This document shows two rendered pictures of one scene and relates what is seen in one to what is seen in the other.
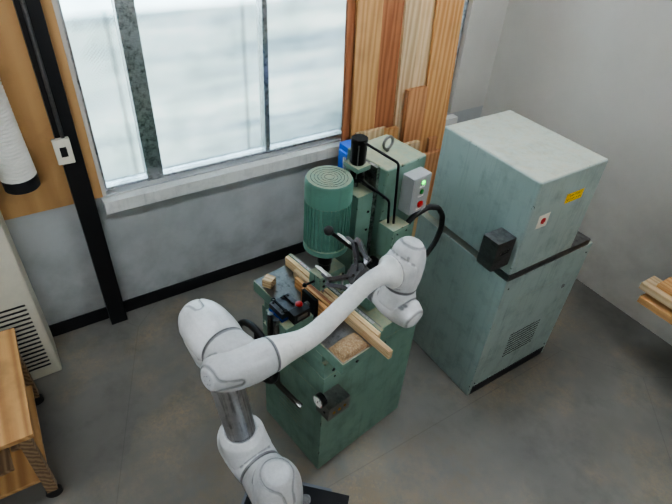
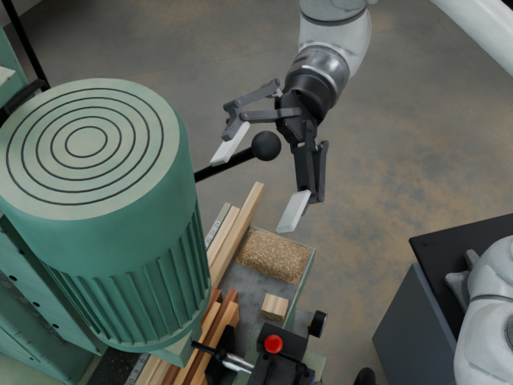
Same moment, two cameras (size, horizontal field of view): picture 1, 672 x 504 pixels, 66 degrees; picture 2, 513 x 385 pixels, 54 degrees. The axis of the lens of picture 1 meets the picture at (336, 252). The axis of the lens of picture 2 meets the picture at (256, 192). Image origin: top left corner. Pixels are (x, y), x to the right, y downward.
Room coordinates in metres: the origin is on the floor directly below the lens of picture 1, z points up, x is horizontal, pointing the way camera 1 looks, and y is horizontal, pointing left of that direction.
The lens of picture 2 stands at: (1.59, 0.37, 1.84)
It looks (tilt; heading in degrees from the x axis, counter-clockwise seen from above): 55 degrees down; 246
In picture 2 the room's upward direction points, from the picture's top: straight up
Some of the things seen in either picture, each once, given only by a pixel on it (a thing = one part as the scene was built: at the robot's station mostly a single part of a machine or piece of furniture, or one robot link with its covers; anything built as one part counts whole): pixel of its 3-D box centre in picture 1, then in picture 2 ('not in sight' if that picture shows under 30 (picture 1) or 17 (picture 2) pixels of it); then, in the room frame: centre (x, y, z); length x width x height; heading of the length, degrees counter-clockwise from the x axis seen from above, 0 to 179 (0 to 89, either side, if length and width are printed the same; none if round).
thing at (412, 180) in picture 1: (414, 191); not in sight; (1.73, -0.29, 1.40); 0.10 x 0.06 x 0.16; 134
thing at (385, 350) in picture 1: (339, 310); (200, 302); (1.53, -0.03, 0.92); 0.60 x 0.02 x 0.04; 44
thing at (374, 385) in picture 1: (335, 367); not in sight; (1.69, -0.04, 0.36); 0.58 x 0.45 x 0.71; 134
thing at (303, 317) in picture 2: (333, 402); (288, 324); (1.32, -0.04, 0.58); 0.12 x 0.08 x 0.08; 134
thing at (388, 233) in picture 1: (392, 238); not in sight; (1.65, -0.22, 1.23); 0.09 x 0.08 x 0.15; 134
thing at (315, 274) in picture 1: (327, 275); (156, 327); (1.62, 0.03, 1.03); 0.14 x 0.07 x 0.09; 134
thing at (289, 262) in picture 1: (329, 296); (169, 338); (1.61, 0.01, 0.92); 0.60 x 0.02 x 0.05; 44
